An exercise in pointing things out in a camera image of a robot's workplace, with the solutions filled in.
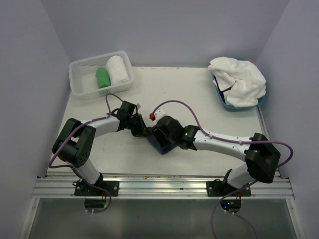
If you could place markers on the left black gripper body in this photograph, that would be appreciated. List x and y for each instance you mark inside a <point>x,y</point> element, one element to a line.
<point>135,124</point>

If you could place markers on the white rolled towel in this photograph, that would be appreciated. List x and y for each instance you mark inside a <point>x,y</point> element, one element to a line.
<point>116,70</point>

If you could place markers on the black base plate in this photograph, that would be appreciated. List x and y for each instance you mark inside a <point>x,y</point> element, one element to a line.
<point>82,189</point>
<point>218,188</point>

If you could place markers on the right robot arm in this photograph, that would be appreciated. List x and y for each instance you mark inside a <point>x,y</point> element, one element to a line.
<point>260,157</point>

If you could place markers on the green rolled towel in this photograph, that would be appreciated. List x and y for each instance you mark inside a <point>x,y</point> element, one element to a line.
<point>102,77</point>

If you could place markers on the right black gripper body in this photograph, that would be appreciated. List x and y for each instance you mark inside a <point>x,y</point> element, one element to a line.
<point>163,139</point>

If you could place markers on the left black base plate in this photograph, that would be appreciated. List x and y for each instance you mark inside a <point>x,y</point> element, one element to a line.
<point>82,189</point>

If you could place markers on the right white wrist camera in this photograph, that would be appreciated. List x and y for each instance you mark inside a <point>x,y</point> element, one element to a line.
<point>157,115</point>

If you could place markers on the aluminium mounting rail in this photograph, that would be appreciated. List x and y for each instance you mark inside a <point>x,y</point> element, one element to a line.
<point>60,185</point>

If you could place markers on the white plastic basket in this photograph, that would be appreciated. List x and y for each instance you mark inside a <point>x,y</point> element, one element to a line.
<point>83,81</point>

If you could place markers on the white towel pile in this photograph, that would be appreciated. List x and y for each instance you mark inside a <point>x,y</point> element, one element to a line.
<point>239,79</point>

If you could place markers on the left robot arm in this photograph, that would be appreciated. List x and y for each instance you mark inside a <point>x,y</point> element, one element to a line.
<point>73,146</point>

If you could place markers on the teal plastic basin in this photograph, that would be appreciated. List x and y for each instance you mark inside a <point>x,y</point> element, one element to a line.
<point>239,104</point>

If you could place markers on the dark blue towel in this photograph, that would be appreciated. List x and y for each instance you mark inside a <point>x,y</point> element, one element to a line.
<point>162,147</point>

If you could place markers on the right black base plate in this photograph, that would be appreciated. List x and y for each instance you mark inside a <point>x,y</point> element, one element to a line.
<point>218,188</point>

